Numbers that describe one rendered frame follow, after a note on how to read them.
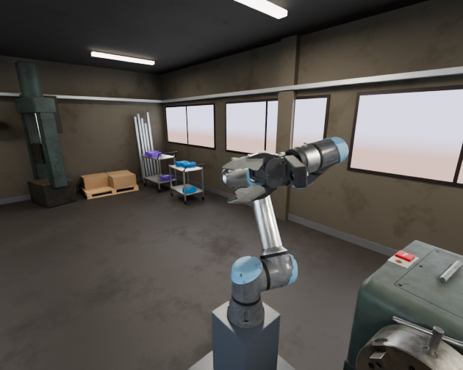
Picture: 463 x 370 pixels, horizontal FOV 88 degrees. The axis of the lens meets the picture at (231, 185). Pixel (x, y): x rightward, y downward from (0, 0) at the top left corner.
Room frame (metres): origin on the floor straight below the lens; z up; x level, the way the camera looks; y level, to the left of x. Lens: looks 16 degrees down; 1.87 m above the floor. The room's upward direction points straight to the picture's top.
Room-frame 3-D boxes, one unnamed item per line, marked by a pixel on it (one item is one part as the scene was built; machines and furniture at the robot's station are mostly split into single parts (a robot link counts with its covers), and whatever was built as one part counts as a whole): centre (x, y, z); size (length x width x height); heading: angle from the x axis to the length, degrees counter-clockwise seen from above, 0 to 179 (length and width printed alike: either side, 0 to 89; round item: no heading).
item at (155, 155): (6.40, 1.94, 0.51); 1.05 x 0.61 x 1.03; 39
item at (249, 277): (0.81, -0.06, 1.27); 0.13 x 0.12 x 0.14; 109
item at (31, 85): (5.25, 4.06, 1.46); 0.95 x 0.79 x 2.92; 42
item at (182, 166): (5.49, 1.04, 0.44); 0.95 x 0.58 x 0.89; 42
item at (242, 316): (0.81, -0.06, 1.15); 0.15 x 0.15 x 0.10
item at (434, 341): (0.52, -0.55, 1.26); 0.02 x 0.02 x 0.12
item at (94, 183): (6.11, 3.20, 0.22); 1.23 x 0.82 x 0.43; 132
